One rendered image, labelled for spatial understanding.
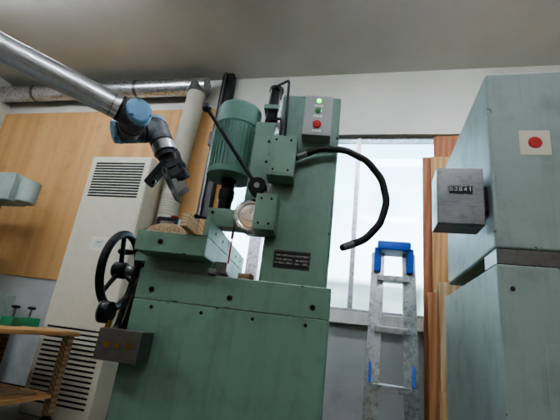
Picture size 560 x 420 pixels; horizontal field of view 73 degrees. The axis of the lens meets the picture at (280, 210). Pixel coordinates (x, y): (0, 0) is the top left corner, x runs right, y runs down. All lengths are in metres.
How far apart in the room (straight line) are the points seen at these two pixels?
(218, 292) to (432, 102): 2.38
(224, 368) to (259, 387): 0.11
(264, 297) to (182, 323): 0.25
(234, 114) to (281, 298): 0.74
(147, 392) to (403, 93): 2.65
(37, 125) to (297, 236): 3.45
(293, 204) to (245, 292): 0.36
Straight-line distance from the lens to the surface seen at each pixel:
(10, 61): 1.46
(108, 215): 3.00
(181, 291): 1.18
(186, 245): 1.12
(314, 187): 1.32
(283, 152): 1.28
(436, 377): 2.31
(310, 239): 1.26
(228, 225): 1.38
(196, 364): 1.15
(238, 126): 1.49
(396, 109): 3.08
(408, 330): 1.87
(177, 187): 1.47
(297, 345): 1.11
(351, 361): 2.57
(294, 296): 1.12
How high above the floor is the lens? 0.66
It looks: 18 degrees up
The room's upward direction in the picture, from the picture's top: 7 degrees clockwise
